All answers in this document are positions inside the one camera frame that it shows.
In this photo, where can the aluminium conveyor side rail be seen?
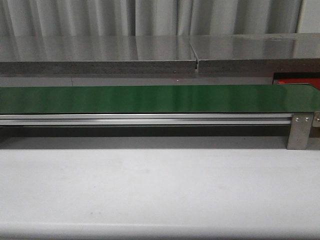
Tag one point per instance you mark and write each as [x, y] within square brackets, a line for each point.
[145, 119]

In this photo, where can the steel conveyor support bracket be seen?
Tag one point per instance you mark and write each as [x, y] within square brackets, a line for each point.
[300, 129]

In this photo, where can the grey pleated curtain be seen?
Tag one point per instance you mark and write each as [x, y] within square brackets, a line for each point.
[147, 17]

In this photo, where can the red plastic tray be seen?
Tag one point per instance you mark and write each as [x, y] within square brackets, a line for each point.
[314, 82]

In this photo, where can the grey stone counter left slab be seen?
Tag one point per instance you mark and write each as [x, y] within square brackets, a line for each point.
[51, 56]

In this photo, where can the green conveyor belt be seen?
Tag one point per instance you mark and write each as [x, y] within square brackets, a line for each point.
[279, 98]

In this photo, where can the steel conveyor end plate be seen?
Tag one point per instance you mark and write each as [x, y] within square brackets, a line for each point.
[315, 127]

